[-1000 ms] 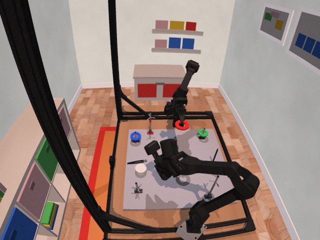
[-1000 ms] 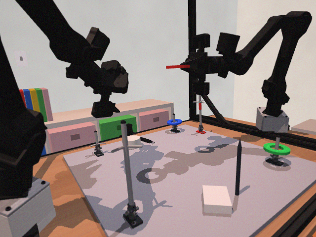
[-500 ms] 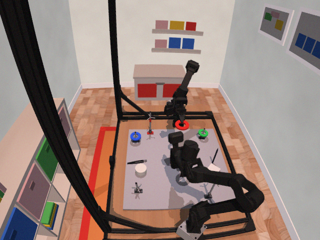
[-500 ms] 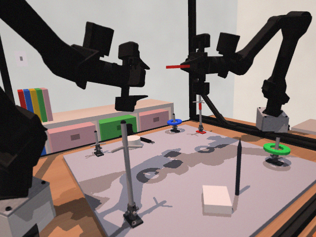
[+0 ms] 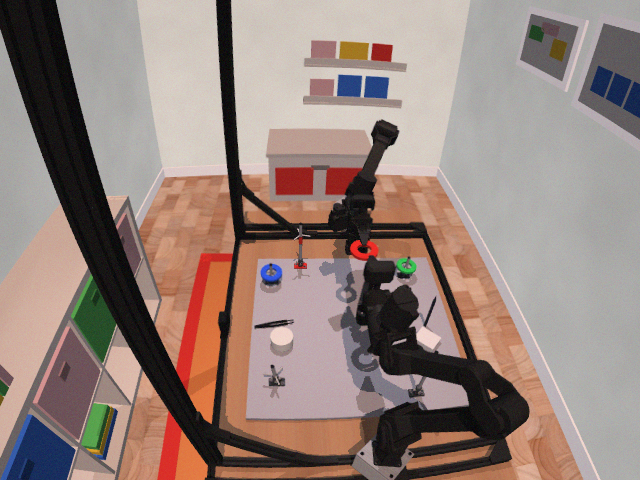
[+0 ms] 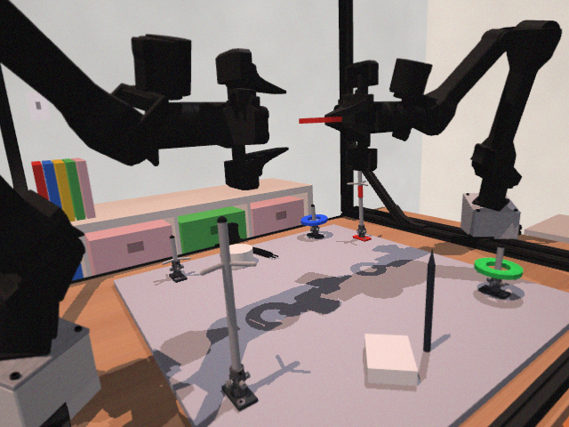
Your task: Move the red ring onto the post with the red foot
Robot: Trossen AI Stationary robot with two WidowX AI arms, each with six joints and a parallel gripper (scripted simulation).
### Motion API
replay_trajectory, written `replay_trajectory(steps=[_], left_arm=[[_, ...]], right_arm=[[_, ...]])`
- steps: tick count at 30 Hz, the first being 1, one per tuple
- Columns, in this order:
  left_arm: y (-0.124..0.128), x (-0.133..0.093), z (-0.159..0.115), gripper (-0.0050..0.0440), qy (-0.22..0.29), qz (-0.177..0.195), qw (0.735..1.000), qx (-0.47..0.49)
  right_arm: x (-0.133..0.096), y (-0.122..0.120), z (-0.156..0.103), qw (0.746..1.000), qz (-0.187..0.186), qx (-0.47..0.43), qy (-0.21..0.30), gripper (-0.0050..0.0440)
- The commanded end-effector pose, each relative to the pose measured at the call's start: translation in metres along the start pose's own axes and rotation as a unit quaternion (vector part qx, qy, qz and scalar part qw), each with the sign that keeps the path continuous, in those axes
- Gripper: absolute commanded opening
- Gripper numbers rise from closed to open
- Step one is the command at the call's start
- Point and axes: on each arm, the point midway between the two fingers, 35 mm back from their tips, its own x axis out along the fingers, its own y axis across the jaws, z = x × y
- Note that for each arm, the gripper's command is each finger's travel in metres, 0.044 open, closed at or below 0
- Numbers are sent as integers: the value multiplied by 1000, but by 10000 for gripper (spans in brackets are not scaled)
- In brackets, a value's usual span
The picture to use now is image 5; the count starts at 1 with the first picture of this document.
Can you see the red ring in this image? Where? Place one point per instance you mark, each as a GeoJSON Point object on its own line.
{"type": "Point", "coordinates": [360, 256]}

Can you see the grey post with red foot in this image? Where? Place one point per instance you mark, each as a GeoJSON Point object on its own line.
{"type": "Point", "coordinates": [300, 264]}

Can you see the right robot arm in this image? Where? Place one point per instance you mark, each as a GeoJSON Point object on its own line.
{"type": "Point", "coordinates": [494, 419]}

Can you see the green ring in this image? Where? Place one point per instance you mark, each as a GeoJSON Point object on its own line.
{"type": "Point", "coordinates": [402, 269]}

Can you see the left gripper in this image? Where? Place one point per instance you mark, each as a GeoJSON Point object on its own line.
{"type": "Point", "coordinates": [360, 225]}

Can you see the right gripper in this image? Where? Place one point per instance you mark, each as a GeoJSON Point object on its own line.
{"type": "Point", "coordinates": [375, 273]}

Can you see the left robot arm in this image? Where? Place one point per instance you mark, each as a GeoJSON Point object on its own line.
{"type": "Point", "coordinates": [365, 181]}

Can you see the blue ring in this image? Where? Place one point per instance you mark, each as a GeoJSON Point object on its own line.
{"type": "Point", "coordinates": [271, 278]}

